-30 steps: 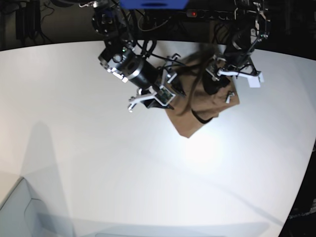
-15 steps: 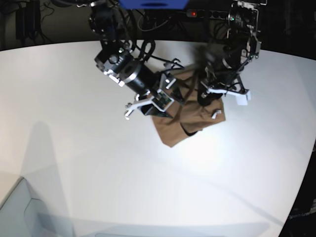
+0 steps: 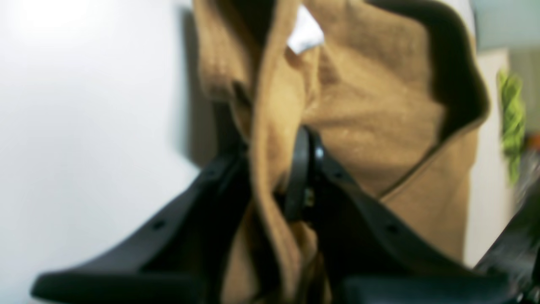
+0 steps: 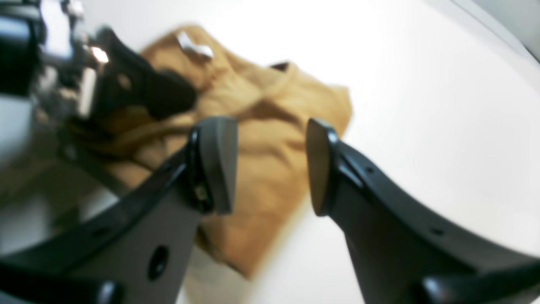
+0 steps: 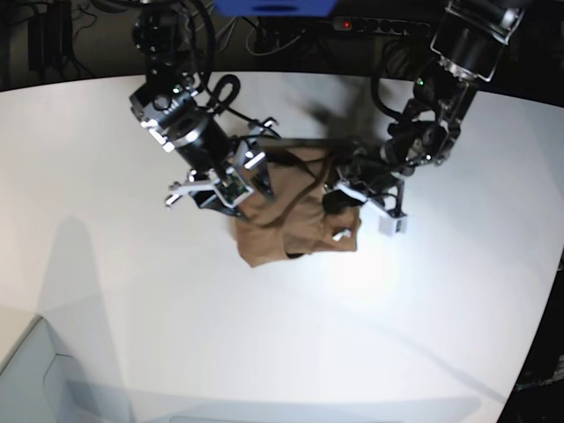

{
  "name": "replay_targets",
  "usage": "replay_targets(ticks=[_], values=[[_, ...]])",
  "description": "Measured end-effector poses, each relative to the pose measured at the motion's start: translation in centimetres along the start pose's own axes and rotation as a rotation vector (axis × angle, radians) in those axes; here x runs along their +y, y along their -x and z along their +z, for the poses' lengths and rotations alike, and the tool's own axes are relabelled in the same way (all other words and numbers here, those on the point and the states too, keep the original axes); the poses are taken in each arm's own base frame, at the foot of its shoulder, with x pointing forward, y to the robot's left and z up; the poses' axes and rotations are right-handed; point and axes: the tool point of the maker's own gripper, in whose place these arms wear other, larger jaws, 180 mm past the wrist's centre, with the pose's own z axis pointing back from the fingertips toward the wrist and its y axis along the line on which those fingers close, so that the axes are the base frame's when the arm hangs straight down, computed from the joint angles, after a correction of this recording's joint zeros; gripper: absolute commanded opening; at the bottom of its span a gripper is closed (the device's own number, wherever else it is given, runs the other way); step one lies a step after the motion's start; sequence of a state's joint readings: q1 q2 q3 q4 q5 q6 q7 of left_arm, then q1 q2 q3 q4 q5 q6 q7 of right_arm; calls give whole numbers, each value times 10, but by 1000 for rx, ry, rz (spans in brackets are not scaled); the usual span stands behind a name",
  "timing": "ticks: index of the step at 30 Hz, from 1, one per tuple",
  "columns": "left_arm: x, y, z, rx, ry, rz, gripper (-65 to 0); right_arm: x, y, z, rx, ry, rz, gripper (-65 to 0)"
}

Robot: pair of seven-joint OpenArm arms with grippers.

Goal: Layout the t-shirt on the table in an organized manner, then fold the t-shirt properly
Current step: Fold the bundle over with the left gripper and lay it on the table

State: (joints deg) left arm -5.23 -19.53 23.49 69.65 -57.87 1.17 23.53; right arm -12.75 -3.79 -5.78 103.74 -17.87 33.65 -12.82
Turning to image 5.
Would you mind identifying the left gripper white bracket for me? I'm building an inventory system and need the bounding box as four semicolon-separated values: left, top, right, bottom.
322;173;407;236

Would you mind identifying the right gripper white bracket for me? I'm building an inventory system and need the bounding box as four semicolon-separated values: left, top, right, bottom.
165;116;277;219

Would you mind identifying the brown t-shirt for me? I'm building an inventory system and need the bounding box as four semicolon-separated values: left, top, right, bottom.
232;147;361;268

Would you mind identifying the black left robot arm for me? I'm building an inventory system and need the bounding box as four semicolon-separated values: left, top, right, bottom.
323;1;531;235

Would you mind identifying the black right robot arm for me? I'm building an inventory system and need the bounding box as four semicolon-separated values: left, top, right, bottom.
130;1;278;218

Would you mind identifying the blue box at table edge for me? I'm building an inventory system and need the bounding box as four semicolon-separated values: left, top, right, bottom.
214;0;337;17

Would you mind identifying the black equipment on floor left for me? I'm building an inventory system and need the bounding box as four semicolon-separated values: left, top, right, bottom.
27;1;73;75

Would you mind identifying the white bin at table corner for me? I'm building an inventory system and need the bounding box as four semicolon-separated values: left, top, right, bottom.
1;317;134;422

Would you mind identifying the white power strip red switch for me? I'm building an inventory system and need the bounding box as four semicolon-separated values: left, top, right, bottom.
332;16;432;38

